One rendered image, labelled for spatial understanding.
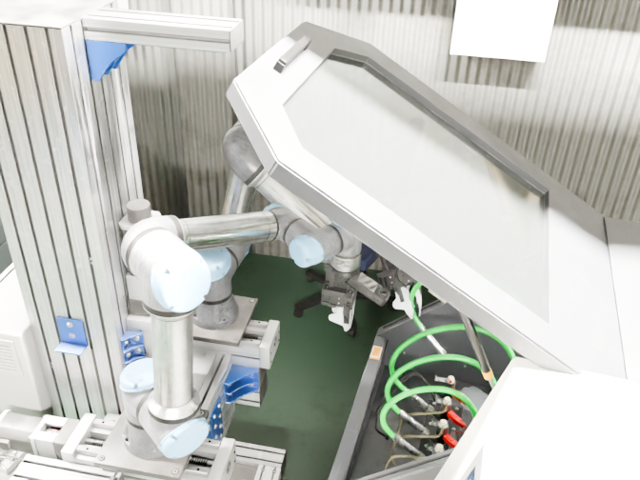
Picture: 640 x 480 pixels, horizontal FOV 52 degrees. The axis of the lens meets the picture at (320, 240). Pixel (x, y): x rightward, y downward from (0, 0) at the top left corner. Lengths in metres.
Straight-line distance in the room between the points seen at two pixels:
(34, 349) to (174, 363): 0.63
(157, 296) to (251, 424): 1.96
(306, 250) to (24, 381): 0.91
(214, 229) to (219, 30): 0.43
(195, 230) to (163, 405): 0.39
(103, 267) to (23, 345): 0.36
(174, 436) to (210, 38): 0.85
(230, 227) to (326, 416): 1.85
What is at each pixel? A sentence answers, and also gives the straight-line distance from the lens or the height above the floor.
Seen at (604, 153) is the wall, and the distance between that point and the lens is 3.80.
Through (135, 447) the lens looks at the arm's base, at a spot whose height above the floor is 1.07.
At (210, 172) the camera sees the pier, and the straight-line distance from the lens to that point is 3.94.
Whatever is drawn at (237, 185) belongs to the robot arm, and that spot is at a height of 1.47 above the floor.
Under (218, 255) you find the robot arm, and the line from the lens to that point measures 2.01.
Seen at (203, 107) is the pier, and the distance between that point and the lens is 3.78.
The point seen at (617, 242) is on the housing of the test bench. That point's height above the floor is 1.50.
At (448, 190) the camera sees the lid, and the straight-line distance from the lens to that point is 1.49.
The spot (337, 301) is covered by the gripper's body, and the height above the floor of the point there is 1.33.
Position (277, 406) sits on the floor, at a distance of 3.27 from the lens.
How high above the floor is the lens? 2.40
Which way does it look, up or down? 33 degrees down
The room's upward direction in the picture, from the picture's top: 2 degrees clockwise
